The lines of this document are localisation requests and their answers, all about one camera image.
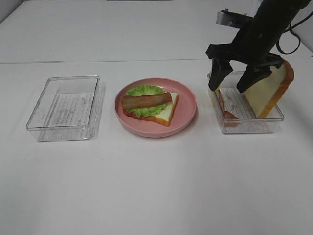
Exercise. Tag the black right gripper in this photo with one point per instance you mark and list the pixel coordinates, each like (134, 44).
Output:
(253, 43)

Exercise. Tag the bacon strip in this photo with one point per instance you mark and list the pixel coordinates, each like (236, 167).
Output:
(226, 114)
(144, 101)

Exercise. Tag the bread slice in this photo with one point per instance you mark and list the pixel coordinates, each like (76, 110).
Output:
(164, 117)
(264, 95)

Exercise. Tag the green lettuce leaf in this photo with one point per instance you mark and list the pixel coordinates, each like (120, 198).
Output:
(146, 90)

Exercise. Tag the right clear plastic tray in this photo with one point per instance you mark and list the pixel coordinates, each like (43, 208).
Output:
(237, 104)

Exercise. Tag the clear plastic tray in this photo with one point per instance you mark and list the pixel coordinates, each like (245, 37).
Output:
(237, 104)
(67, 109)

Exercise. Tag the pink round plate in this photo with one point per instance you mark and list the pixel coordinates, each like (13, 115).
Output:
(183, 114)

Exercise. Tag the left clear plastic tray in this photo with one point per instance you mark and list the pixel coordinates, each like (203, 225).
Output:
(67, 109)

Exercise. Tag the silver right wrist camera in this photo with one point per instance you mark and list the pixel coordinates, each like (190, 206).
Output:
(232, 19)

